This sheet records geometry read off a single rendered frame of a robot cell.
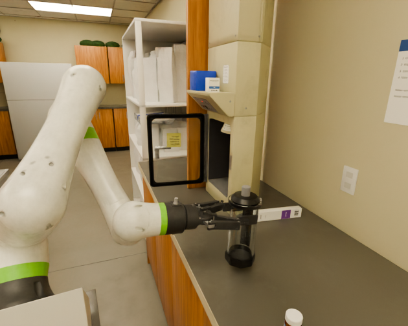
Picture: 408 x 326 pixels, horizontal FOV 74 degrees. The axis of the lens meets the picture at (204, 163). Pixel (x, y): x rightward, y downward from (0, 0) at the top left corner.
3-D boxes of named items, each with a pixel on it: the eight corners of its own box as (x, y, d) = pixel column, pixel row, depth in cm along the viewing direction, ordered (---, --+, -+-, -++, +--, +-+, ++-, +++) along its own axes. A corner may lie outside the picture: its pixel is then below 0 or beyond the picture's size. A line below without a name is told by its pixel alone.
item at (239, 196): (249, 198, 92) (251, 180, 91) (264, 209, 84) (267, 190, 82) (225, 200, 89) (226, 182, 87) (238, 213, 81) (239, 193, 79)
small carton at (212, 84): (215, 91, 124) (215, 77, 122) (219, 92, 119) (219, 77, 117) (204, 91, 122) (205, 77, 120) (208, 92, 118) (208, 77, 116)
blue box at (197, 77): (208, 90, 138) (208, 71, 135) (215, 90, 129) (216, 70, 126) (190, 90, 134) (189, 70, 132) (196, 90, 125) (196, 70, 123)
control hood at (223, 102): (206, 108, 144) (206, 89, 141) (234, 116, 115) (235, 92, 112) (186, 109, 140) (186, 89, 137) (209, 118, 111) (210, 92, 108)
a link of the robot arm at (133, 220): (113, 240, 66) (113, 197, 69) (111, 246, 76) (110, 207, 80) (170, 235, 71) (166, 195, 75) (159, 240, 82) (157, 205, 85)
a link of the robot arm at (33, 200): (-17, 211, 45) (75, 46, 78) (-26, 241, 55) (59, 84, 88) (63, 231, 51) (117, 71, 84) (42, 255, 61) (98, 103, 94)
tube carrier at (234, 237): (245, 244, 99) (251, 191, 93) (261, 262, 89) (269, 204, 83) (219, 249, 95) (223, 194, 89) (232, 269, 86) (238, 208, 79)
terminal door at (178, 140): (203, 183, 155) (204, 112, 143) (149, 187, 148) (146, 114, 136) (203, 182, 156) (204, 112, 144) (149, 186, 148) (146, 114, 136)
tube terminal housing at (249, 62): (243, 184, 167) (250, 50, 144) (273, 207, 138) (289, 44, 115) (205, 189, 158) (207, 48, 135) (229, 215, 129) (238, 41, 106)
